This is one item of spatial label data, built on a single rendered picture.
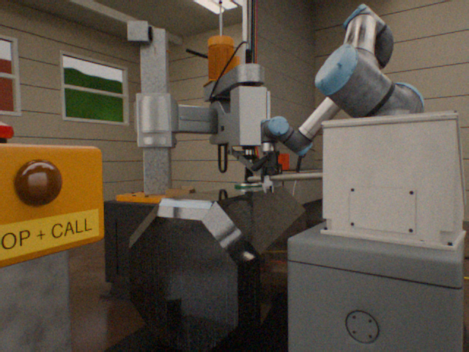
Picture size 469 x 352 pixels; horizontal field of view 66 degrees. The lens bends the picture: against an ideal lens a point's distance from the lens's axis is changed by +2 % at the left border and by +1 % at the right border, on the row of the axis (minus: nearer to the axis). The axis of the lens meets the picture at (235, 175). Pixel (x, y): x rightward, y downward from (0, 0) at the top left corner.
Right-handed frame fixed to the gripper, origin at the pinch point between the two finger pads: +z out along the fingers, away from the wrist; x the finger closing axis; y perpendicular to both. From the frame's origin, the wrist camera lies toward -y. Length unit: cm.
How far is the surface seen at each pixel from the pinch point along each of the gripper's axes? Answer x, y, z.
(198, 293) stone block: -31, -22, 50
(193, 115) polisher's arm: 49, -108, -62
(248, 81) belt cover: 44, -46, -76
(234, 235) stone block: -22.3, -4.4, 20.6
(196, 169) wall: 448, -533, -42
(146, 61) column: 11, -117, -99
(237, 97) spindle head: 41, -53, -66
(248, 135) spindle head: 46, -48, -38
